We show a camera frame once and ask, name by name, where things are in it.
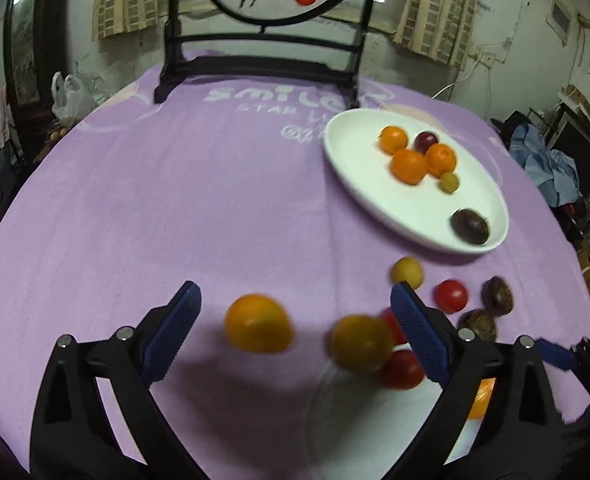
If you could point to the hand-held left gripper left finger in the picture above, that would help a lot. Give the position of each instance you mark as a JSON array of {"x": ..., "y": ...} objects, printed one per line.
[{"x": 172, "y": 335}]

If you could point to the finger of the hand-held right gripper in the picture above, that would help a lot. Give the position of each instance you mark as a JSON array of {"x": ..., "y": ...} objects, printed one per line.
[{"x": 557, "y": 355}]

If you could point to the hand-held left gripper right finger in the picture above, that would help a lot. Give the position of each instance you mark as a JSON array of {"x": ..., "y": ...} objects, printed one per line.
[{"x": 420, "y": 335}]

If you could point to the large orange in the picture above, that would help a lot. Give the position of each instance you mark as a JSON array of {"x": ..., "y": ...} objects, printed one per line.
[{"x": 259, "y": 322}]

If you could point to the white oval plate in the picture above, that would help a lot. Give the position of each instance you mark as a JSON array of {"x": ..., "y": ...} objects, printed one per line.
[{"x": 375, "y": 195}]

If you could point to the red tomato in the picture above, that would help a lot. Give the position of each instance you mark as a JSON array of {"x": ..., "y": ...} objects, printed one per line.
[
  {"x": 451, "y": 296},
  {"x": 402, "y": 371},
  {"x": 392, "y": 325}
]

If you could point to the yellow-green citrus fruit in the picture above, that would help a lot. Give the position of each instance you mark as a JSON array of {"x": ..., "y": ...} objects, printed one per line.
[{"x": 362, "y": 342}]

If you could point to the brown wrinkled passion fruit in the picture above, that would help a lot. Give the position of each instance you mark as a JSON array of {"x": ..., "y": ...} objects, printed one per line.
[
  {"x": 480, "y": 324},
  {"x": 498, "y": 296}
]

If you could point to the small yellow fruit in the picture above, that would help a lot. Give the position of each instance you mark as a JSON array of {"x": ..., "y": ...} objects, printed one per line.
[{"x": 407, "y": 271}]

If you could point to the orange fruit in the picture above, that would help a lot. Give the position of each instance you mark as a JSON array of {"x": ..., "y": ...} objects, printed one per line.
[{"x": 479, "y": 400}]

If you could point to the dark purple passion fruit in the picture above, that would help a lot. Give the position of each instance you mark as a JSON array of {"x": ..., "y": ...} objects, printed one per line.
[{"x": 470, "y": 226}]

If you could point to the purple printed blanket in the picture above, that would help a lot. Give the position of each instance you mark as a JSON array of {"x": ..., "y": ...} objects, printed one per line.
[{"x": 175, "y": 200}]

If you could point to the small yellow-green fruit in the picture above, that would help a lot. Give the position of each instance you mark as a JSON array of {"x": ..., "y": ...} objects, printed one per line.
[{"x": 449, "y": 183}]

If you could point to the small orange mandarin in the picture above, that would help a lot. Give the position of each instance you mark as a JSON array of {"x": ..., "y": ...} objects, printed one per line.
[
  {"x": 409, "y": 166},
  {"x": 441, "y": 159},
  {"x": 393, "y": 140}
]

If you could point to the blue cloth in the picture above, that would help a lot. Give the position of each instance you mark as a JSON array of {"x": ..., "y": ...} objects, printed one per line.
[{"x": 550, "y": 170}]

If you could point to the dark red plum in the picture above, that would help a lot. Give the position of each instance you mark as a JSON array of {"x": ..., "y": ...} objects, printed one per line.
[{"x": 426, "y": 140}]

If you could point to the black monitor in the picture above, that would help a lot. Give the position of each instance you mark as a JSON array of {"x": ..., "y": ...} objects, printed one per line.
[{"x": 582, "y": 155}]

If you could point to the white plastic bag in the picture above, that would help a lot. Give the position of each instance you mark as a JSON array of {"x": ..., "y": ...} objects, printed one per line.
[{"x": 72, "y": 95}]

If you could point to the dark framed cabinet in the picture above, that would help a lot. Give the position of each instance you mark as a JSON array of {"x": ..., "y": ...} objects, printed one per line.
[{"x": 45, "y": 30}]

